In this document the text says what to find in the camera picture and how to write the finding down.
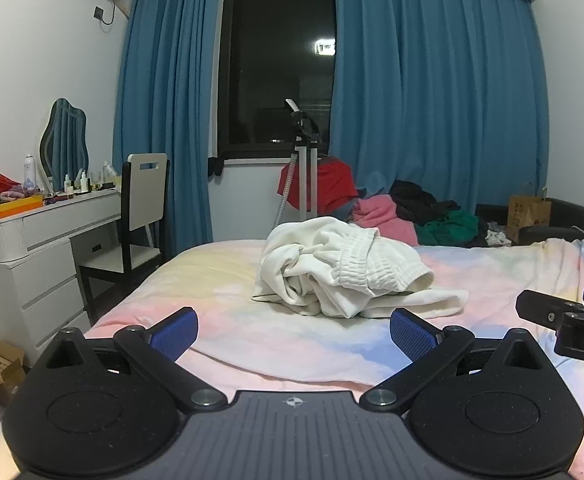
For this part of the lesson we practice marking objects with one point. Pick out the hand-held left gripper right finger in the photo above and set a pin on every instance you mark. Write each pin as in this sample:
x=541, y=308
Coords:
x=412, y=335

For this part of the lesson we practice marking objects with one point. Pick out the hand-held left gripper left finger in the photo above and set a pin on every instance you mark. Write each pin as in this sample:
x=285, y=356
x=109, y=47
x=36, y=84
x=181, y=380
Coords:
x=174, y=332

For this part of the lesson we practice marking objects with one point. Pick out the white clothes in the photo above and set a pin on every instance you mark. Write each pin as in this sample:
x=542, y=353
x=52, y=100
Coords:
x=342, y=260

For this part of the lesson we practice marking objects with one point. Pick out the black armchair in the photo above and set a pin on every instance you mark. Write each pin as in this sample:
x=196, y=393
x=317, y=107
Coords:
x=572, y=217

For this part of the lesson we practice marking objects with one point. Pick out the brown paper bag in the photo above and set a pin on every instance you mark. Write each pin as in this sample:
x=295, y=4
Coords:
x=527, y=217

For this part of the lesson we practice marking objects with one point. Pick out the pastel tie-dye bed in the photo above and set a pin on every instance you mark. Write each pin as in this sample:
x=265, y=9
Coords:
x=282, y=345

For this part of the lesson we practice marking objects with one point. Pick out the green garment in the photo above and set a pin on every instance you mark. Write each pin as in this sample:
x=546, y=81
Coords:
x=449, y=230

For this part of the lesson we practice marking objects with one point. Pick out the pink garment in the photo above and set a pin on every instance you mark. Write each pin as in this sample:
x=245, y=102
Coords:
x=379, y=215

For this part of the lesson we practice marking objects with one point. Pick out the black garment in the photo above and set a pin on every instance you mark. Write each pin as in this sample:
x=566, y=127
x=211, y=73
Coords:
x=417, y=200

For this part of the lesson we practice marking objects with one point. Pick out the white and black chair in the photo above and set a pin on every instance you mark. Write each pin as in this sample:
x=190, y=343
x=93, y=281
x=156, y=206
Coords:
x=144, y=195

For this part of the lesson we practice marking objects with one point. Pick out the white dressing table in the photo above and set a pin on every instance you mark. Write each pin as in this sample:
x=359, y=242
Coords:
x=47, y=260

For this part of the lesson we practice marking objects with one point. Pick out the red garment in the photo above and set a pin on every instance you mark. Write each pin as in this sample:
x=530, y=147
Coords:
x=334, y=185

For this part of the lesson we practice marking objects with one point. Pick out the black curtain tieback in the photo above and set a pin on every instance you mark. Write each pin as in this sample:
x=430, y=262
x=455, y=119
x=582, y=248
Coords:
x=215, y=166

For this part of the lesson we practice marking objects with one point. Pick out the small cosmetic bottle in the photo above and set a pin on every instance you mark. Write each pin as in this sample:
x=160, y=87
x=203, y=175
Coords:
x=67, y=184
x=84, y=182

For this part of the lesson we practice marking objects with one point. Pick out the tripod with phone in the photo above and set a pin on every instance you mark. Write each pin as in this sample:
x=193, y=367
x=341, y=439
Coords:
x=304, y=160

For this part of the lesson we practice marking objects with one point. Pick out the orange box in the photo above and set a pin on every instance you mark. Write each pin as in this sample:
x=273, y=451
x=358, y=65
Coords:
x=12, y=206

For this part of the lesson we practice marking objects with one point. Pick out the white spray bottle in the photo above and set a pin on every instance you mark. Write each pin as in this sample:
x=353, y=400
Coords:
x=29, y=175

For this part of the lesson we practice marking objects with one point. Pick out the wavy-edged mirror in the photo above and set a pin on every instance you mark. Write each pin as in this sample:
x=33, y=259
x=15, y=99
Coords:
x=64, y=145

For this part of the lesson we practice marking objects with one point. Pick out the blue curtain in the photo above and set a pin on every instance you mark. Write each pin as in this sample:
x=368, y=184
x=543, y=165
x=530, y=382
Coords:
x=164, y=110
x=442, y=85

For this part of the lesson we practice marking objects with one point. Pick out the red cloth item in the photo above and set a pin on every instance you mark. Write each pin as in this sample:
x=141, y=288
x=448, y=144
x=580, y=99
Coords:
x=7, y=181

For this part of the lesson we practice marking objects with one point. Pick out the dark window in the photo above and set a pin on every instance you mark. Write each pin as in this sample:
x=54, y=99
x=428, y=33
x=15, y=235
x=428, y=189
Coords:
x=272, y=60

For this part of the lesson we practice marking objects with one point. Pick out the black wall socket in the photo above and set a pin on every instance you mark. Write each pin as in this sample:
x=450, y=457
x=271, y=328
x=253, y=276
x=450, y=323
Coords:
x=98, y=12

